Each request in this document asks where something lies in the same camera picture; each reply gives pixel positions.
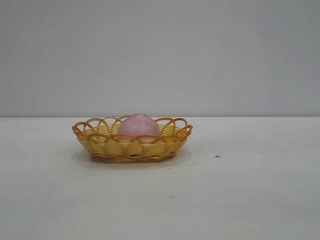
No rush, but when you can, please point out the yellow woven wicker basket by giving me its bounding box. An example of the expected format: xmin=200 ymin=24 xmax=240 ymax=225
xmin=72 ymin=115 xmax=194 ymax=164

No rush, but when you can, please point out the pink peach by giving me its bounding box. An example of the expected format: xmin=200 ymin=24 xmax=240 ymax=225
xmin=116 ymin=112 xmax=160 ymax=143

